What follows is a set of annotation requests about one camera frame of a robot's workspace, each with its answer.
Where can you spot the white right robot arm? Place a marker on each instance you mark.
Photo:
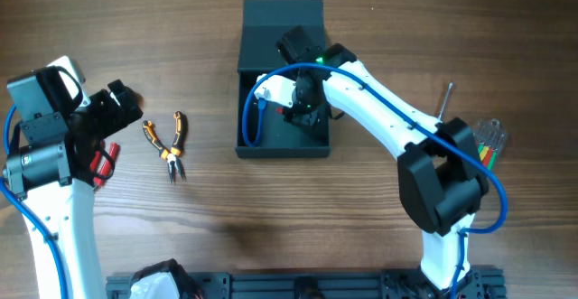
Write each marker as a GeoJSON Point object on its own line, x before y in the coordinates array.
{"type": "Point", "coordinates": [440, 177]}

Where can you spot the red handled cutters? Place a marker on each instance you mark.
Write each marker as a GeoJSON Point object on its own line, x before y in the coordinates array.
{"type": "Point", "coordinates": [103, 163]}

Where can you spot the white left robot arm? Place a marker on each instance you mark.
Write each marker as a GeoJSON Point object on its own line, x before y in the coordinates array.
{"type": "Point", "coordinates": [48, 178]}

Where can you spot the clear case coloured screwdrivers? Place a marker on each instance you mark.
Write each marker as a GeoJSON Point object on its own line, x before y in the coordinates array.
{"type": "Point", "coordinates": [491, 138]}

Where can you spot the silver L-shaped socket wrench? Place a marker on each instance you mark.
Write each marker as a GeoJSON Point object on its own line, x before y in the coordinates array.
{"type": "Point", "coordinates": [444, 103]}

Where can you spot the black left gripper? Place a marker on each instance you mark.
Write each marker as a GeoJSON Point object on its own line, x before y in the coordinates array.
{"type": "Point", "coordinates": [107, 110]}

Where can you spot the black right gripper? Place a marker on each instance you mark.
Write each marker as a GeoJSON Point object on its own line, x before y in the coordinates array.
{"type": "Point", "coordinates": [301, 113]}

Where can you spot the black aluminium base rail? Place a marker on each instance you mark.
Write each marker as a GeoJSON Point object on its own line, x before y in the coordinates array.
{"type": "Point", "coordinates": [480, 282]}

